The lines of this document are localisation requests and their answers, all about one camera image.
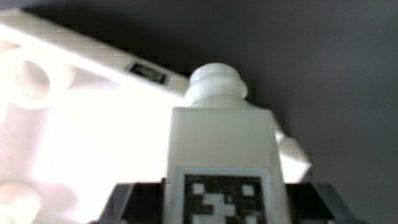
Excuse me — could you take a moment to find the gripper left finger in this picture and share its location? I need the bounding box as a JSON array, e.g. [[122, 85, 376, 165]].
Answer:
[[87, 182, 163, 224]]

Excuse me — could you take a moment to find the white table leg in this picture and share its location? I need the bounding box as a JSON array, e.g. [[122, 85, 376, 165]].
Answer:
[[163, 63, 291, 224]]

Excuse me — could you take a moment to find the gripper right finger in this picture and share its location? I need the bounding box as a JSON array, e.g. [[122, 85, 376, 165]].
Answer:
[[286, 183, 367, 224]]

